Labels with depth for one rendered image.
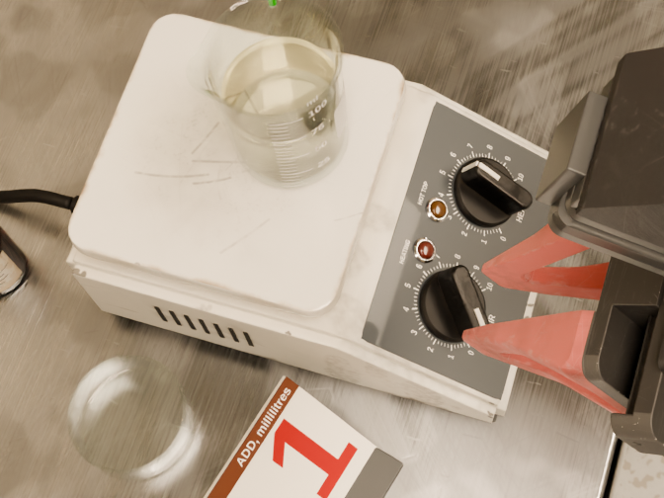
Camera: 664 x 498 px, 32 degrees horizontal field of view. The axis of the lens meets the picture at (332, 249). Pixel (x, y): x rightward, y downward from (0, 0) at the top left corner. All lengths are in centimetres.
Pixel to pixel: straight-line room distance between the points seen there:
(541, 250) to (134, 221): 18
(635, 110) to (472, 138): 26
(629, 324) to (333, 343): 17
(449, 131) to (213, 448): 18
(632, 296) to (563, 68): 29
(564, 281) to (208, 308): 16
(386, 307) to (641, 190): 24
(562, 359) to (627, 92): 10
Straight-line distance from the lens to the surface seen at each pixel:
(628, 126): 28
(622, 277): 35
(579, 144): 29
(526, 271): 41
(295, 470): 52
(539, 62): 62
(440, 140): 53
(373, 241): 50
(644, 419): 33
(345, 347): 49
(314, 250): 48
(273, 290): 48
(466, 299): 50
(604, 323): 35
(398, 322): 50
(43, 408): 58
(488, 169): 51
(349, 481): 54
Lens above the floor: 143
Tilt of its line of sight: 68 degrees down
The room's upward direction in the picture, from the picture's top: 11 degrees counter-clockwise
